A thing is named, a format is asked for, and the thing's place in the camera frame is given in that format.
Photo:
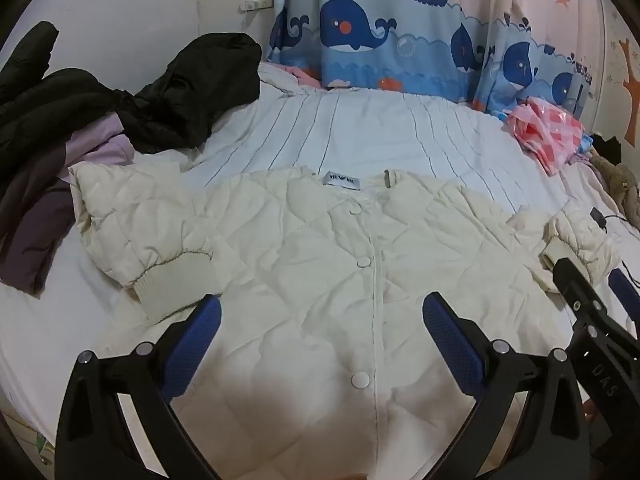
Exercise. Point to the black jacket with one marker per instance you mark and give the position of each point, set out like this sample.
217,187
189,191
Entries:
200,90

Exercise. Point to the pink checked cloth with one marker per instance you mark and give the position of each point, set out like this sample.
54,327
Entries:
545,130

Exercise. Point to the tree wall sticker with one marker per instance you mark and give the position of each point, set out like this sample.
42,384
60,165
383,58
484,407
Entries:
630,85

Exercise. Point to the small pink cloth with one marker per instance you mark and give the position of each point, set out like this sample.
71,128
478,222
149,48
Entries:
297,74

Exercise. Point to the cream quilted jacket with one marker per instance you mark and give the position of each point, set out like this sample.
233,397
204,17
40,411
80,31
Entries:
300,260

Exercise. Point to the lilac garment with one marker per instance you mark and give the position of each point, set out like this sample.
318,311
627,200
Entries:
95,145

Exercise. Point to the dark cloth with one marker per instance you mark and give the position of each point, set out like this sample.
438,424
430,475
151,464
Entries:
606,146

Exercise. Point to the whale print curtain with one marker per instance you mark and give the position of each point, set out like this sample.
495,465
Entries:
350,20

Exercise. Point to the dark purple garment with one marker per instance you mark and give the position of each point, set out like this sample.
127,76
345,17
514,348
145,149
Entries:
30,220

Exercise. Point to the white wall outlet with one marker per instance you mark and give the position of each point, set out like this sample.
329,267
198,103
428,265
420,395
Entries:
256,3

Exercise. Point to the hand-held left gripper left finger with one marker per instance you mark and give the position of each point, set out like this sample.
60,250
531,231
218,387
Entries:
196,342

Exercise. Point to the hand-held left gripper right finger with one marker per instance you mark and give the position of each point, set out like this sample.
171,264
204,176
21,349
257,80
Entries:
450,342

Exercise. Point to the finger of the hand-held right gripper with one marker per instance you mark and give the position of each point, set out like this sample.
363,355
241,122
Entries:
627,290
575,290

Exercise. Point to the striped white bed sheet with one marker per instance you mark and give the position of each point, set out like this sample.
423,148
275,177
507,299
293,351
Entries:
375,130

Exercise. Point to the brown plush cloth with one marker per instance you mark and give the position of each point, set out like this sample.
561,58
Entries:
612,175

